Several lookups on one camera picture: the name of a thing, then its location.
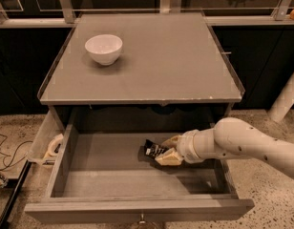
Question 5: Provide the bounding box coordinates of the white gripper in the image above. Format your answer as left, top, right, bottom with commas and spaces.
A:
156, 130, 203, 166

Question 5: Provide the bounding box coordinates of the black rxbar chocolate wrapper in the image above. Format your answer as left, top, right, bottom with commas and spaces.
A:
144, 139, 169, 159

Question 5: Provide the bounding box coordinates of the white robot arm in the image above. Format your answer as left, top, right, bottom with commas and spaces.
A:
156, 117, 294, 179

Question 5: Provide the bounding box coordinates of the open grey top drawer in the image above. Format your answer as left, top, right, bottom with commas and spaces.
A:
25, 124, 254, 224

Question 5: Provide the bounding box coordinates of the metal drawer knob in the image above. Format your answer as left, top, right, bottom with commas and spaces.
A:
138, 214, 146, 224

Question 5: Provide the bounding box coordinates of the grey wooden cabinet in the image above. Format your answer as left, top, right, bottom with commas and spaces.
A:
38, 13, 244, 133

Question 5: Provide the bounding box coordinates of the white tape roll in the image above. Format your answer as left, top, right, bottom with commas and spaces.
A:
45, 134, 63, 157

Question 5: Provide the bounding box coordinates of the white ceramic bowl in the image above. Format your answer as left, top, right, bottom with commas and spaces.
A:
85, 34, 123, 66

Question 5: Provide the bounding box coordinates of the clear plastic side bin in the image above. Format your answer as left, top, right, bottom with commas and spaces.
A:
28, 112, 63, 165

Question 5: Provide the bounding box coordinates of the small object on floor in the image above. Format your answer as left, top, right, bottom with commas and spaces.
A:
0, 172, 9, 189

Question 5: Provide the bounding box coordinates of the metal rail frame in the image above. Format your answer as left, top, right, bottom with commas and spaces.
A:
0, 0, 294, 28

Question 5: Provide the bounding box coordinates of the black cable on floor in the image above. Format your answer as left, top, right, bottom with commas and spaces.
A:
0, 131, 33, 173

